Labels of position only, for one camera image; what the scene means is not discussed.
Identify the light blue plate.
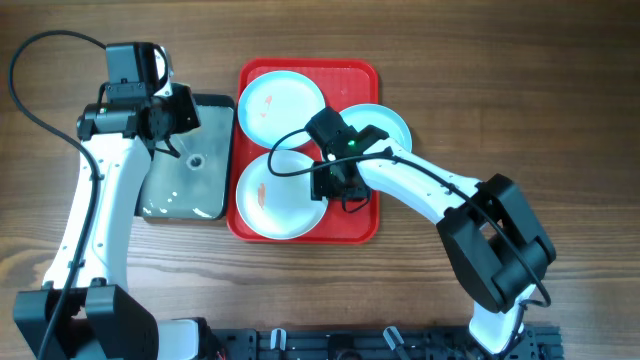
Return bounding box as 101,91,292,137
238,70,326,149
319,103,414,161

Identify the white plate front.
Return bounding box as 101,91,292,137
235,150,328,240

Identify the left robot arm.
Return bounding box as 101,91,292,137
13,42,226,359

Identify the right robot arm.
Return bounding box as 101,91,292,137
304,107,556,355

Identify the red plastic tray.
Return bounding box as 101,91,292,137
226,57,380,245

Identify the black water tray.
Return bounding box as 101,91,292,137
135,94,235,220

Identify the light blue plate top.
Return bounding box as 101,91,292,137
238,70,326,149

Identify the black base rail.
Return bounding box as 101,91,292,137
201,325,565,360

